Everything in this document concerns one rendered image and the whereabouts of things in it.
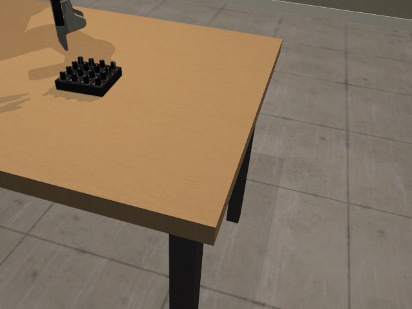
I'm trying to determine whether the black knob box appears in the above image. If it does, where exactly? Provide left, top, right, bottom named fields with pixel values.
left=55, top=57, right=122, bottom=97

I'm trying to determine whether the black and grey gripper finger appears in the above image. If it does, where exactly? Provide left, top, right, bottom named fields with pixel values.
left=51, top=0, right=86, bottom=51
left=50, top=1, right=84, bottom=17

